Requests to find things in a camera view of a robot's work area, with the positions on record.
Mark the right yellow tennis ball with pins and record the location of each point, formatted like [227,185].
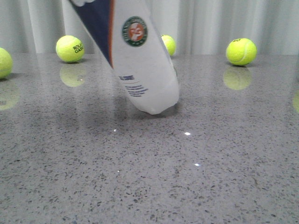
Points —
[241,51]

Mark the far-left yellow tennis ball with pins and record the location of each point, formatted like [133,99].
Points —
[6,63]

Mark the centre yellow tennis ball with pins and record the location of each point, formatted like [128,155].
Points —
[169,43]

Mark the grey pleated curtain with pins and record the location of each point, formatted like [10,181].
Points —
[199,27]

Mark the white blue tennis ball can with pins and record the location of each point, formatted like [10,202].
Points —
[128,39]

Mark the yellow tennis ball Roland Garros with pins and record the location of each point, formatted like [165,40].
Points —
[69,49]

